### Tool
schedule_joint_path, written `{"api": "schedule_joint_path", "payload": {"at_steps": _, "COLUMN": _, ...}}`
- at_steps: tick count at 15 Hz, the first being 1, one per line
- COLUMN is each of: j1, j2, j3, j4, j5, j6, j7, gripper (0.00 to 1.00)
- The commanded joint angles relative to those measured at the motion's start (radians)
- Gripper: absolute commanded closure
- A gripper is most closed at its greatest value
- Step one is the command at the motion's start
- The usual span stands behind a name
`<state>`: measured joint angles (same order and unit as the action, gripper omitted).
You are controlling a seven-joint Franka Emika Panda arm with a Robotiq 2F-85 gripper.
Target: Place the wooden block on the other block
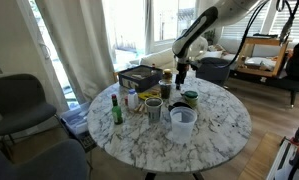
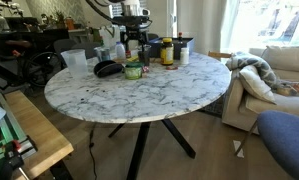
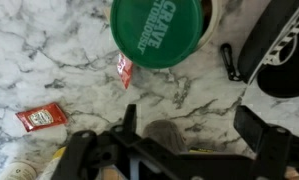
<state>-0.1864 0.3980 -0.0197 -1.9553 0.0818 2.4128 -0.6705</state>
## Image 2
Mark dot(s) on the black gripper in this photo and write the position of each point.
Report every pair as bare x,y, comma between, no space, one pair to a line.
135,32

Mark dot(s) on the green glass jar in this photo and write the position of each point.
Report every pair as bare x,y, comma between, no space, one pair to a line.
133,74

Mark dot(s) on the small red container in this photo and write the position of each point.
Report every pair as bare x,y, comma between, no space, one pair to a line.
128,54

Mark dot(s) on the dark grey shell chair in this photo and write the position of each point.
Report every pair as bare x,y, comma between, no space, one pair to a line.
153,36

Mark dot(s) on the white plastic bottle blue cap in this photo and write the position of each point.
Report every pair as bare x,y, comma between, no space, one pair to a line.
120,51

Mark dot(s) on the yellow flat object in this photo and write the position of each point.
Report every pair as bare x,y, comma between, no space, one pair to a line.
133,59

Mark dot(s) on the dark filled plastic cup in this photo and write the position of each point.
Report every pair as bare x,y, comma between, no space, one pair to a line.
144,58

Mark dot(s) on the white plastic jug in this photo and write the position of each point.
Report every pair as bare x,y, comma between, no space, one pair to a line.
109,35

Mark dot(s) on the red candy wrapper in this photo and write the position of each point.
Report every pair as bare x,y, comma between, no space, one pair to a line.
145,69

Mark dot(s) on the amber vitamin bottle yellow label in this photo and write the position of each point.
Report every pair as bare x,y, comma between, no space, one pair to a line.
166,53

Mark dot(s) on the clear striped plastic cup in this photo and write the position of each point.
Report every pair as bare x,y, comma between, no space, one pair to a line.
103,55

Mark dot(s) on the white window blind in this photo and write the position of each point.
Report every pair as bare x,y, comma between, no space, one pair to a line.
117,8

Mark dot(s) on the small dark bottle red cap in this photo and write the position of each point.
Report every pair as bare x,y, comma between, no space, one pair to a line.
180,37

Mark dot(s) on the small red candy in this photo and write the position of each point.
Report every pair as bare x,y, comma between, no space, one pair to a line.
171,68

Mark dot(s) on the blue grey upholstered chair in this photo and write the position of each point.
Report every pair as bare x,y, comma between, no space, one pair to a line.
87,48

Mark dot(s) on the white pill bottle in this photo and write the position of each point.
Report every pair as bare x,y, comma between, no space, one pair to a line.
184,56

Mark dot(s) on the navy blue box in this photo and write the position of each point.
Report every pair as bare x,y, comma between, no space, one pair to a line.
188,42

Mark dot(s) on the white side table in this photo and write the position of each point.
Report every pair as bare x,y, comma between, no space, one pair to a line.
79,33

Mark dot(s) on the large translucent plastic container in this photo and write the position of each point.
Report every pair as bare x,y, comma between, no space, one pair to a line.
75,63

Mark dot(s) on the beige curtain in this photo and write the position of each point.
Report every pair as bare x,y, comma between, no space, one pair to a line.
202,26

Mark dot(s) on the orange jar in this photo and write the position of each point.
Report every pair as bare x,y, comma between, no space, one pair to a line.
70,23

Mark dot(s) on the potted green plant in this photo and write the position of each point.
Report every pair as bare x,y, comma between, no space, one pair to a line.
59,18

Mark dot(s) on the black cabinet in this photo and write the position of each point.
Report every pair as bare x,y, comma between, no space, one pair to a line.
52,36

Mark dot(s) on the dark patterned rug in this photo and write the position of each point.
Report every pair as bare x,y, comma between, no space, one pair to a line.
215,106

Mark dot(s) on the black bicycle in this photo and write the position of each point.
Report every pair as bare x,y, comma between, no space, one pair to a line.
19,44

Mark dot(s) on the grey white patterned blanket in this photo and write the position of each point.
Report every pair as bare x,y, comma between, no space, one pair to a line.
255,63

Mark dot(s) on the cream pillow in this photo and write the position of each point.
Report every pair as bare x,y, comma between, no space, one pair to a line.
255,85

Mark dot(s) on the wooden workbench top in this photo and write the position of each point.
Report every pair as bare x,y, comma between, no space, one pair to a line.
39,133

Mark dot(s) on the white paper scrap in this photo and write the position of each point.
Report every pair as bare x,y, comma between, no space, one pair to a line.
238,148

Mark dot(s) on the floral patterned pillow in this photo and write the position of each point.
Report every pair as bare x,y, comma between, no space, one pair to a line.
294,89

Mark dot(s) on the beige sofa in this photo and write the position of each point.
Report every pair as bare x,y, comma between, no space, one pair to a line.
289,105

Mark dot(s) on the red black clamp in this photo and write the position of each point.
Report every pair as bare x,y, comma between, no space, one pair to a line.
14,156

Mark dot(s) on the green white guide rail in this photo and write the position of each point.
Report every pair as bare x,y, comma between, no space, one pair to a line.
9,126

